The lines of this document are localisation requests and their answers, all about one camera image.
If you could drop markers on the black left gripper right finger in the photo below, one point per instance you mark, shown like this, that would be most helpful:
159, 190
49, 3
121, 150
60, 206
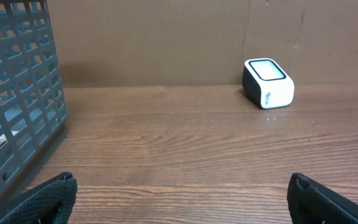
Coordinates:
310, 202

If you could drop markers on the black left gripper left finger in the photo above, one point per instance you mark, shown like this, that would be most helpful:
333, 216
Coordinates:
50, 202

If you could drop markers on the white barcode scanner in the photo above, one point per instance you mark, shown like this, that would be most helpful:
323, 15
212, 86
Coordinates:
266, 84

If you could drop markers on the grey plastic mesh basket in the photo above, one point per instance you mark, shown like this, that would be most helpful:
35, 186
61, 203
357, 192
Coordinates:
32, 100

